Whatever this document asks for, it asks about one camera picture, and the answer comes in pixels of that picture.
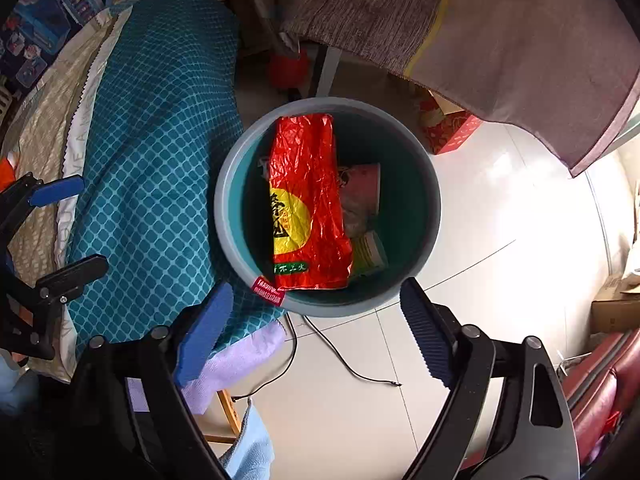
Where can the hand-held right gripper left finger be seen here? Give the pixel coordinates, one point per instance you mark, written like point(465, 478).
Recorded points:
point(205, 332)

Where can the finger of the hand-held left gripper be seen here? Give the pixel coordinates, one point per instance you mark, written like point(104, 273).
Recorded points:
point(57, 191)
point(75, 270)

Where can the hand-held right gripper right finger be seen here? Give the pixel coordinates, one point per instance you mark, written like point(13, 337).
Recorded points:
point(425, 335)

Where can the white pastry box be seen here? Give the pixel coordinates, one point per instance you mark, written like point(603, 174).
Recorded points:
point(370, 255)

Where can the teal plastic bin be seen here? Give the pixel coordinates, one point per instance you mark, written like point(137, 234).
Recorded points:
point(400, 200)

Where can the pink paper cup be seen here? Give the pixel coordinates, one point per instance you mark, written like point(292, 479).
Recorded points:
point(360, 185)

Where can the red yellow plastic wrapper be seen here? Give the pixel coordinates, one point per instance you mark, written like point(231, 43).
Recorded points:
point(305, 170)

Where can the purple cloth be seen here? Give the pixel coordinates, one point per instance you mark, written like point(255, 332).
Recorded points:
point(240, 360)

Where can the orange wrapper piece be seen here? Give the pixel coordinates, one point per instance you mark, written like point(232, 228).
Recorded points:
point(7, 175)

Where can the person's blue trousers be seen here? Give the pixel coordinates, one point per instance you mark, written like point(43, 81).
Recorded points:
point(17, 385)

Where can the wooden stool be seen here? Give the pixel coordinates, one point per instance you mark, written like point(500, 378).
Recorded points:
point(227, 410)

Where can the teal beige patterned bedspread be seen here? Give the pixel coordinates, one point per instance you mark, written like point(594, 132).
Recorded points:
point(150, 160)

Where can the light blue cloth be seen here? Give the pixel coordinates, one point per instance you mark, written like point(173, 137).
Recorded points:
point(255, 450)

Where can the blue printed toy box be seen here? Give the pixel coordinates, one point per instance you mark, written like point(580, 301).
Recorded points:
point(40, 25)

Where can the red leather sofa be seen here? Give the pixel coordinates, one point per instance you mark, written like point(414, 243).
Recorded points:
point(600, 390)

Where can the plain cardboard carton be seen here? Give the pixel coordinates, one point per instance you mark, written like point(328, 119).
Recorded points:
point(615, 310)

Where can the red gift box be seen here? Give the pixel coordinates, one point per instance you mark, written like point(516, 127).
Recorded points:
point(450, 130)

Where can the red round plastic object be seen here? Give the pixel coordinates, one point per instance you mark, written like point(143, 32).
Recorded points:
point(287, 70)

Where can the white furniture leg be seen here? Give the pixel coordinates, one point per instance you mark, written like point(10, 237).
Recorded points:
point(325, 72)

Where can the grey floral hanging cloth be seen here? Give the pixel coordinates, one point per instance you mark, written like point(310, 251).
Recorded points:
point(500, 35)

